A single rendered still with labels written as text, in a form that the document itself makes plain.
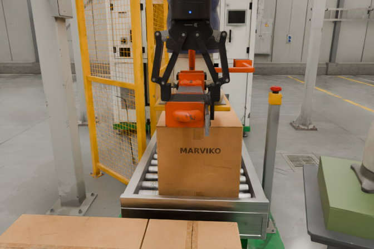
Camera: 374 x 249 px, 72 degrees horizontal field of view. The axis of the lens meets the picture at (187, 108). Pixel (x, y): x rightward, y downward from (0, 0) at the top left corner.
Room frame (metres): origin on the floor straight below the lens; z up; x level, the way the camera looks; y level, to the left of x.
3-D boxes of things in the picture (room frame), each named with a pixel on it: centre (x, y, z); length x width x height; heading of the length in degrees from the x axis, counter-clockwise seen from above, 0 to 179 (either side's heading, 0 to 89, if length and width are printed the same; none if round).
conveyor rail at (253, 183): (2.22, -0.42, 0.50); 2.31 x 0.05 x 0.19; 177
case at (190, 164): (1.42, -0.06, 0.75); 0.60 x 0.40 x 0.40; 179
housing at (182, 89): (0.65, -0.01, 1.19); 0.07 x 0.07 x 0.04; 88
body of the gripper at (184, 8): (0.52, -0.01, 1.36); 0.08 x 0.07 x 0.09; 87
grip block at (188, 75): (0.86, -0.02, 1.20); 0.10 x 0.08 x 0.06; 88
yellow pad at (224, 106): (1.11, -0.12, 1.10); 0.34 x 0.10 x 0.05; 178
